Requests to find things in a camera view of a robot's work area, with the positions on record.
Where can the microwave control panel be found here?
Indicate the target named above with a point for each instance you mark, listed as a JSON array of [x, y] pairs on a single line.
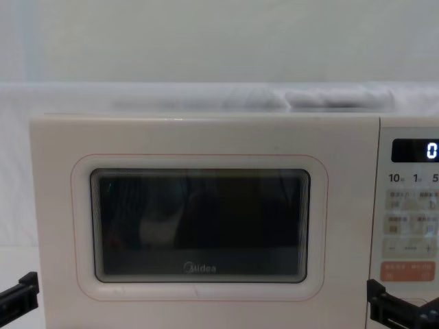
[[408, 212]]

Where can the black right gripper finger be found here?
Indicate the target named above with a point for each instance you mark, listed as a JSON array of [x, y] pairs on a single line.
[[379, 308]]

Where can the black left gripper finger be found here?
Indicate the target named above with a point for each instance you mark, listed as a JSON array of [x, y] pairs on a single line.
[[31, 298]]

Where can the cream microwave oven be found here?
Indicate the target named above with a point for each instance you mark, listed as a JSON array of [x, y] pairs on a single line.
[[205, 137]]

